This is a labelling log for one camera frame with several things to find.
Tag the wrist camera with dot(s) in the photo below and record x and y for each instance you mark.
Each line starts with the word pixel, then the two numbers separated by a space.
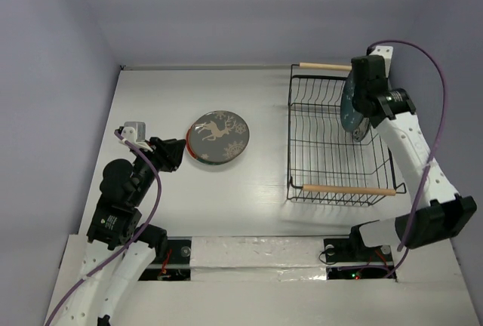
pixel 134 131
pixel 385 52

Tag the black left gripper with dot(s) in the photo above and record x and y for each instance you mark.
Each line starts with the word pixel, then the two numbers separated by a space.
pixel 169 151

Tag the dark blue constellation plate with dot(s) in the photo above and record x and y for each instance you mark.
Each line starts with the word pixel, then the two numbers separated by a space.
pixel 350 119

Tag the dark reindeer snowflake plate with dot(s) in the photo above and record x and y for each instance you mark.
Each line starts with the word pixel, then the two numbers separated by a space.
pixel 219 137

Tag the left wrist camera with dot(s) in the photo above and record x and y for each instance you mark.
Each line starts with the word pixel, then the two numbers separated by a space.
pixel 134 131

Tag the blue white floral plate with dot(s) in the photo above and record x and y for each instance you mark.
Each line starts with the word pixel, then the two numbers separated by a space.
pixel 361 131

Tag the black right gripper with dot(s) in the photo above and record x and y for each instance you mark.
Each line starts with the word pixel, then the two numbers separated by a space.
pixel 362 87

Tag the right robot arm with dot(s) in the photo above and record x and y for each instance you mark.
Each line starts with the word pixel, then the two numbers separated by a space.
pixel 441 211

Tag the near wooden rack handle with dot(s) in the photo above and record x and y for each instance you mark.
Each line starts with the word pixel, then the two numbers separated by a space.
pixel 349 190

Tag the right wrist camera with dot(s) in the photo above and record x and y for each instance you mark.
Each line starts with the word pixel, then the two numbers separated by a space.
pixel 385 52

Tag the black wire dish rack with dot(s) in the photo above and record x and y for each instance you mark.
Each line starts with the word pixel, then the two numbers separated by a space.
pixel 320 152

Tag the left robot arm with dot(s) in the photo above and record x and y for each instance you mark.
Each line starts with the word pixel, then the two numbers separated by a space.
pixel 120 245

